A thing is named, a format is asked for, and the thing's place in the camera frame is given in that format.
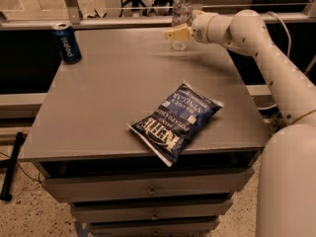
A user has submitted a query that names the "clear plastic water bottle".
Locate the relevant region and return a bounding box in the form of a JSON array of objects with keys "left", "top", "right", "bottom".
[{"left": 172, "top": 0, "right": 193, "bottom": 50}]

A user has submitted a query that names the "top grey drawer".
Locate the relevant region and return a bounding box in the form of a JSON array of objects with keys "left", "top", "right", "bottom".
[{"left": 42, "top": 167, "right": 254, "bottom": 203}]

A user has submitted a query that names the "black stand leg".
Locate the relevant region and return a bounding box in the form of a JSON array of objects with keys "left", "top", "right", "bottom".
[{"left": 0, "top": 132, "right": 25, "bottom": 201}]

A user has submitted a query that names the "metal railing frame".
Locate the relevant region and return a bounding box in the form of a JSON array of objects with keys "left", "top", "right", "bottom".
[{"left": 0, "top": 0, "right": 315, "bottom": 31}]

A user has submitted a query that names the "blue Pepsi can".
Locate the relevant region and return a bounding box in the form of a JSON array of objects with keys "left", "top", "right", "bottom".
[{"left": 52, "top": 23, "right": 82, "bottom": 63}]

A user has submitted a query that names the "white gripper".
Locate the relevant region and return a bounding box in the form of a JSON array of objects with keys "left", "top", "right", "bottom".
[{"left": 165, "top": 10, "right": 217, "bottom": 43}]

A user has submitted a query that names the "white cable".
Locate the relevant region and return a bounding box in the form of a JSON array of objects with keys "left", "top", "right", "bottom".
[{"left": 256, "top": 11, "right": 294, "bottom": 112}]

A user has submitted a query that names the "middle grey drawer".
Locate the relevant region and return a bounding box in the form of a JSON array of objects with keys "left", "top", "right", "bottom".
[{"left": 71, "top": 198, "right": 232, "bottom": 223}]

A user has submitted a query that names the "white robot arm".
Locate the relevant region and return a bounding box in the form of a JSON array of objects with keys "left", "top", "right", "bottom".
[{"left": 165, "top": 10, "right": 316, "bottom": 237}]

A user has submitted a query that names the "grey drawer cabinet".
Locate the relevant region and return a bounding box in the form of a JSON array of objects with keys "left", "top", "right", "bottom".
[{"left": 18, "top": 25, "right": 277, "bottom": 237}]

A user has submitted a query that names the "bottom grey drawer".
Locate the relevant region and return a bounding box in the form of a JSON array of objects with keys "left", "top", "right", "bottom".
[{"left": 90, "top": 217, "right": 219, "bottom": 237}]

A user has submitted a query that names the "grey drawer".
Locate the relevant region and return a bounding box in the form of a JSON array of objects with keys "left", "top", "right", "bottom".
[
  {"left": 71, "top": 198, "right": 232, "bottom": 223},
  {"left": 90, "top": 217, "right": 219, "bottom": 237},
  {"left": 42, "top": 167, "right": 254, "bottom": 203}
]

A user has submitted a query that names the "blue Kettle chip bag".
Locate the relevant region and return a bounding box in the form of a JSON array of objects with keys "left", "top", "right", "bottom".
[{"left": 129, "top": 83, "right": 223, "bottom": 167}]

